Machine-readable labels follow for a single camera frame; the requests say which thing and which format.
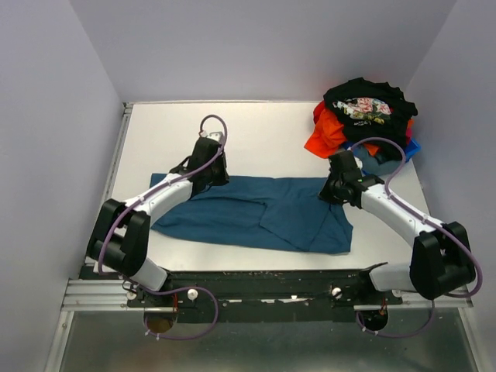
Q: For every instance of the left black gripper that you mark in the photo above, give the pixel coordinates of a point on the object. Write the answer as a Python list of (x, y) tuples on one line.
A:
[(224, 177)]

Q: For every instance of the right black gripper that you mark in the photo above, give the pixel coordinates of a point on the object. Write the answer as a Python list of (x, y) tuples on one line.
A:
[(325, 191)]

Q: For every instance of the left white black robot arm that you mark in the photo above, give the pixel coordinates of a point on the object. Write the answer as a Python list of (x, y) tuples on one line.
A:
[(120, 237)]

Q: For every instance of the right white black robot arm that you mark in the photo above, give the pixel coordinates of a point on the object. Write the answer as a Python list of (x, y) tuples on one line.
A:
[(440, 261)]

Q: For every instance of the grey blue t-shirt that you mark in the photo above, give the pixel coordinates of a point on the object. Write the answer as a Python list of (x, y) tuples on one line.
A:
[(371, 165)]

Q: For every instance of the orange t-shirt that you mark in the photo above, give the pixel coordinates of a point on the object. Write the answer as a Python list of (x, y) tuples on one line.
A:
[(330, 134)]

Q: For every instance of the blue plastic bin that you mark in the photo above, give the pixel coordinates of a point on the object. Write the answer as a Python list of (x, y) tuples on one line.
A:
[(410, 150)]

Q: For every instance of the black floral t-shirt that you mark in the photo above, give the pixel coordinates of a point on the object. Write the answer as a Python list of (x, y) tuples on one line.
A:
[(368, 109)]

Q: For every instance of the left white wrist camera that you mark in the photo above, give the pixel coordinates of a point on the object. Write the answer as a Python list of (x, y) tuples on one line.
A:
[(216, 136)]

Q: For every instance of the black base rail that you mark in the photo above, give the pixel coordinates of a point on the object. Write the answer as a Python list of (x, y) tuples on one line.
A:
[(245, 296)]

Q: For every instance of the aluminium frame profile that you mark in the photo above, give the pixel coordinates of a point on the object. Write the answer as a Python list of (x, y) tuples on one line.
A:
[(104, 155)]

